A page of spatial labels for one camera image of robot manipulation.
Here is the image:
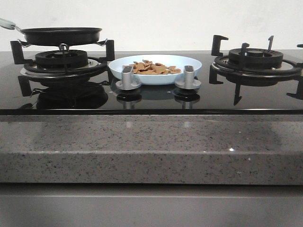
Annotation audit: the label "brown meat pieces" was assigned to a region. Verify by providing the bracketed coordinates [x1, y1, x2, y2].
[129, 60, 181, 75]

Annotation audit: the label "light blue plate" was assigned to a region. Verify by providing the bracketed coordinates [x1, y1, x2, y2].
[108, 54, 202, 85]

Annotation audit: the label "black frying pan mint handle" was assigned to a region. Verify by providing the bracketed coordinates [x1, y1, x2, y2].
[0, 19, 102, 46]

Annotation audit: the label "silver left stove knob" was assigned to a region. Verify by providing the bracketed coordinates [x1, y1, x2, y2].
[116, 66, 142, 90]

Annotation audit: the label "silver stove knob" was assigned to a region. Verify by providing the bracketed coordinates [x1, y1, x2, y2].
[116, 66, 142, 90]
[175, 65, 202, 90]

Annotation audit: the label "silver right stove knob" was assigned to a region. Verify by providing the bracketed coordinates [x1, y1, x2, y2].
[175, 65, 202, 90]

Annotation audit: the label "black left burner grate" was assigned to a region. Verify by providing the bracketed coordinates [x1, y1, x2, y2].
[10, 40, 115, 87]

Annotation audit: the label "black burner grate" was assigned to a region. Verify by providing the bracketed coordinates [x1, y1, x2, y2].
[209, 35, 303, 105]
[10, 40, 115, 87]

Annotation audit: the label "black right burner grate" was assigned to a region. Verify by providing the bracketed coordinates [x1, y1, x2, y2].
[209, 35, 303, 105]

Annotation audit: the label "grey cabinet drawer front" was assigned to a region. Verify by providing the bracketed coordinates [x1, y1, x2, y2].
[0, 184, 303, 227]

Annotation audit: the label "chrome wire pan support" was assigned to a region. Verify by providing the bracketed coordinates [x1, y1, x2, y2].
[17, 39, 111, 52]

